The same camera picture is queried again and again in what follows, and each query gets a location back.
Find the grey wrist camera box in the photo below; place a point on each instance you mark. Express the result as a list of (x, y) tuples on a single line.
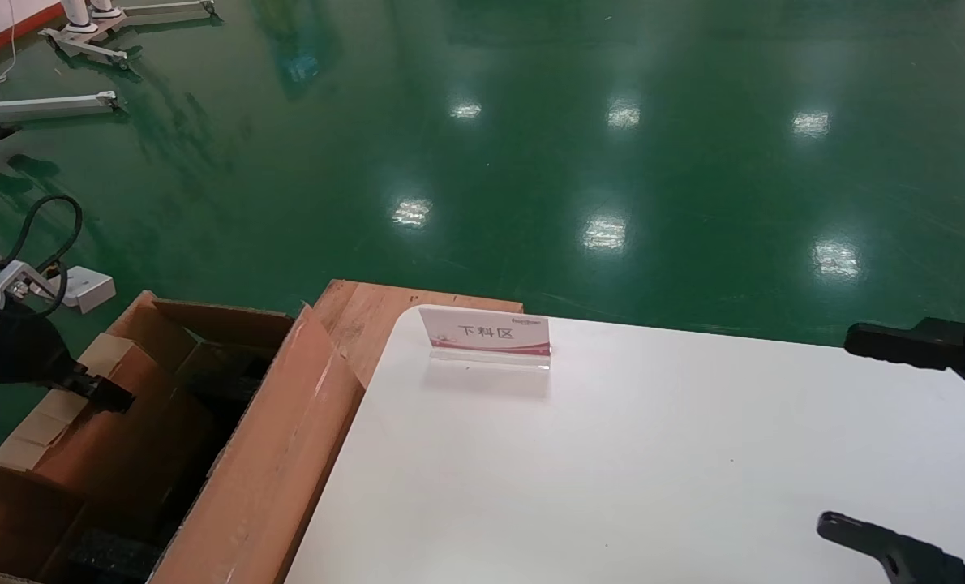
[(85, 288)]

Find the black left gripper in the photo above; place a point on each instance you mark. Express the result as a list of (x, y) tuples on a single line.
[(28, 357)]

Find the white sign with red text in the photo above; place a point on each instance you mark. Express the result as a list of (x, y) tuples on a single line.
[(482, 332)]

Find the brown wooden table board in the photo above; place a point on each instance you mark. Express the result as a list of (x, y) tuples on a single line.
[(361, 324)]

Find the large brown cardboard box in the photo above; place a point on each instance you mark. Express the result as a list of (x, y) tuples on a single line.
[(272, 470)]

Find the black foam block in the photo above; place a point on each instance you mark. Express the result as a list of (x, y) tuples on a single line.
[(113, 560)]

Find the small brown cardboard box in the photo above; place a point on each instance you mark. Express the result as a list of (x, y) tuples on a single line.
[(126, 438)]

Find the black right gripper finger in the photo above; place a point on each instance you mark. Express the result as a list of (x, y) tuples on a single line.
[(904, 556), (896, 345)]

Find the white metal robot stand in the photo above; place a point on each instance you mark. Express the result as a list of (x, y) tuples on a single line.
[(53, 105), (93, 50)]

